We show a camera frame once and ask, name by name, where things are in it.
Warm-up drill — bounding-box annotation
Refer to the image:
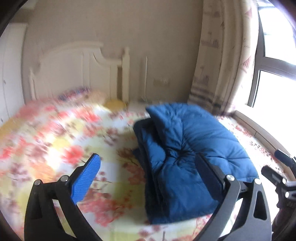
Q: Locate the blue padded winter jacket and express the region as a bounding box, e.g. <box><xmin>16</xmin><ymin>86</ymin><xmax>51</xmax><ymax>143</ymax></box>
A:
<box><xmin>133</xmin><ymin>103</ymin><xmax>258</xmax><ymax>225</ymax></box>

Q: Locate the floral bed sheet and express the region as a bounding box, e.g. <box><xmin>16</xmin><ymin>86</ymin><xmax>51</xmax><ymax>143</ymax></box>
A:
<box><xmin>0</xmin><ymin>92</ymin><xmax>292</xmax><ymax>241</ymax></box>

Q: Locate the colourful patterned pillow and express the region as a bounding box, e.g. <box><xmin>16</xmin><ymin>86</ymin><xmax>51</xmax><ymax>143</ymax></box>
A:
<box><xmin>57</xmin><ymin>87</ymin><xmax>90</xmax><ymax>101</ymax></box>

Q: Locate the boat print curtain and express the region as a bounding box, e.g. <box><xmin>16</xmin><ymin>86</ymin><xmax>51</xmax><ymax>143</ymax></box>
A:
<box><xmin>188</xmin><ymin>0</ymin><xmax>259</xmax><ymax>115</ymax></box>

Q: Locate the yellow pillow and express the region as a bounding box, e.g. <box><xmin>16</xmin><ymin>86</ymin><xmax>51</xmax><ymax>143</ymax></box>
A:
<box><xmin>104</xmin><ymin>99</ymin><xmax>127</xmax><ymax>112</ymax></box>

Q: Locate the beige dotted pillow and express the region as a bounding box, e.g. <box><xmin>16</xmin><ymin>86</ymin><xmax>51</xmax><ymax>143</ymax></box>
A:
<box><xmin>88</xmin><ymin>90</ymin><xmax>108</xmax><ymax>105</ymax></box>

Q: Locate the white nightstand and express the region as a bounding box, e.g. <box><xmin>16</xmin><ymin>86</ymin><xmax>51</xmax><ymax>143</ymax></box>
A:
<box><xmin>127</xmin><ymin>100</ymin><xmax>158</xmax><ymax>113</ymax></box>

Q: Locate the silver desk lamp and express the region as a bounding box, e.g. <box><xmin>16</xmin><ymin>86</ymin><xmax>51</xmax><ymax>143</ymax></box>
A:
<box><xmin>139</xmin><ymin>56</ymin><xmax>152</xmax><ymax>104</ymax></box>

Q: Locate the white wooden headboard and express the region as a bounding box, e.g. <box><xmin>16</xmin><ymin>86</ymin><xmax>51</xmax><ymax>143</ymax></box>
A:
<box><xmin>29</xmin><ymin>41</ymin><xmax>130</xmax><ymax>102</ymax></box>

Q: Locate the white wardrobe door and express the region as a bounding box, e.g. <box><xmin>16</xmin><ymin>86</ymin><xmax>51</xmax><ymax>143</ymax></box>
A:
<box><xmin>0</xmin><ymin>23</ymin><xmax>27</xmax><ymax>125</ymax></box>

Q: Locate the window frame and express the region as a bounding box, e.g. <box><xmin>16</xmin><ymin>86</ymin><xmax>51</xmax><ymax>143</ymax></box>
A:
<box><xmin>247</xmin><ymin>1</ymin><xmax>295</xmax><ymax>109</ymax></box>

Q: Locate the wall socket plate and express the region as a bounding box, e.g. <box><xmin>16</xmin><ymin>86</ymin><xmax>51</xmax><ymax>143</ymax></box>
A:
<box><xmin>153</xmin><ymin>78</ymin><xmax>170</xmax><ymax>87</ymax></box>

